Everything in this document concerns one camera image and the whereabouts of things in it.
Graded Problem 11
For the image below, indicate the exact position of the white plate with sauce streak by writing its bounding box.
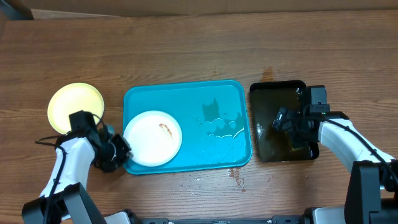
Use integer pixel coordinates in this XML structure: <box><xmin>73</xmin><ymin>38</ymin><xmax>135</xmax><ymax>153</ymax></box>
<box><xmin>123</xmin><ymin>111</ymin><xmax>182</xmax><ymax>167</ymax></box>

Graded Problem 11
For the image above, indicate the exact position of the yellow-green plastic plate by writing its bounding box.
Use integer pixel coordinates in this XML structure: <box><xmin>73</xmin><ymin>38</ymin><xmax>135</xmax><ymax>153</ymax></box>
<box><xmin>47</xmin><ymin>83</ymin><xmax>104</xmax><ymax>134</ymax></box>

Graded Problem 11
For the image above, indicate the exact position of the green yellow scrub sponge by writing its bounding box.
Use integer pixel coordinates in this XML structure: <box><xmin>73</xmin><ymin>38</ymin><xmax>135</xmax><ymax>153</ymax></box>
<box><xmin>292</xmin><ymin>146</ymin><xmax>308</xmax><ymax>152</ymax></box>

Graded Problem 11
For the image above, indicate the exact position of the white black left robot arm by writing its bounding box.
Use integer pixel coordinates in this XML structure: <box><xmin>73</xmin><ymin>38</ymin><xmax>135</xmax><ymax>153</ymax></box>
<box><xmin>22</xmin><ymin>125</ymin><xmax>138</xmax><ymax>223</ymax></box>

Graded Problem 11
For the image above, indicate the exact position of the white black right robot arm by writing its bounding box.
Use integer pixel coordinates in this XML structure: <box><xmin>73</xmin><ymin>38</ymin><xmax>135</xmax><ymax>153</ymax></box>
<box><xmin>272</xmin><ymin>108</ymin><xmax>397</xmax><ymax>223</ymax></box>

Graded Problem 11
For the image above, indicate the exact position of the black tray with water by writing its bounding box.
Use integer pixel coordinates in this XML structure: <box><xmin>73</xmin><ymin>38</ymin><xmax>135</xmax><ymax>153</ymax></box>
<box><xmin>250</xmin><ymin>80</ymin><xmax>319</xmax><ymax>162</ymax></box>

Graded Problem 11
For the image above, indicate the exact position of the teal plastic serving tray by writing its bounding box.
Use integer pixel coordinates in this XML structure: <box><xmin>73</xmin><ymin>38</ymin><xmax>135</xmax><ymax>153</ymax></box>
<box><xmin>123</xmin><ymin>80</ymin><xmax>252</xmax><ymax>175</ymax></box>

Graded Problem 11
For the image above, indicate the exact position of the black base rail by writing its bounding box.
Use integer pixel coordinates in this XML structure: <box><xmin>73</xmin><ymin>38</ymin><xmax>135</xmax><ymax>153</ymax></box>
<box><xmin>124</xmin><ymin>207</ymin><xmax>349</xmax><ymax>224</ymax></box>

